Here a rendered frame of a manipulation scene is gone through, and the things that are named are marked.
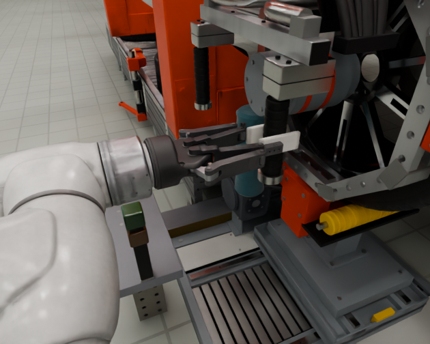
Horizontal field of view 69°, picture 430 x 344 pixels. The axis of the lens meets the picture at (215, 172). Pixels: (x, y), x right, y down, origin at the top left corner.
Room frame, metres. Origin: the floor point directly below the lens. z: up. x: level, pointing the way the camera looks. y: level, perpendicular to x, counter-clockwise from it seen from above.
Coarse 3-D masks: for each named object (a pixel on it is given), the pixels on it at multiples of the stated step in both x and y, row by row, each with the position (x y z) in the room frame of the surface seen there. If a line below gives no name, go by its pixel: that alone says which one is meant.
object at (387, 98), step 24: (408, 24) 0.64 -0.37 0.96; (360, 72) 0.76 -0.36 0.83; (384, 72) 0.65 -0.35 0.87; (360, 96) 0.73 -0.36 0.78; (384, 96) 0.63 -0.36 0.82; (312, 120) 0.82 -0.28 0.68; (336, 120) 0.87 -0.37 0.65; (360, 120) 0.89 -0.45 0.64; (312, 144) 0.78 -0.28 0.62; (336, 144) 0.72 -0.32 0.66; (360, 144) 0.79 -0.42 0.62; (384, 144) 0.61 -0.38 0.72; (336, 168) 0.68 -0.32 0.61; (360, 168) 0.64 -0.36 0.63
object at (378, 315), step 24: (264, 240) 0.84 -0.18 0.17; (288, 264) 0.74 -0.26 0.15; (288, 288) 0.67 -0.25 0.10; (408, 288) 0.63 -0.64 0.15; (312, 312) 0.56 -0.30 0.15; (360, 312) 0.55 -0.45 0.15; (384, 312) 0.53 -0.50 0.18; (408, 312) 0.56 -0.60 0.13; (336, 336) 0.48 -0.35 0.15; (360, 336) 0.49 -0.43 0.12
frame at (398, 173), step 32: (416, 0) 0.51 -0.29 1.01; (416, 32) 0.49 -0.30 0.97; (416, 96) 0.46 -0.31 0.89; (288, 128) 0.82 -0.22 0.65; (416, 128) 0.44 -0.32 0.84; (288, 160) 0.73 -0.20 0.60; (320, 160) 0.70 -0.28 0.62; (416, 160) 0.43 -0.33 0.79; (320, 192) 0.60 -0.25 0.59; (352, 192) 0.52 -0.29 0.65
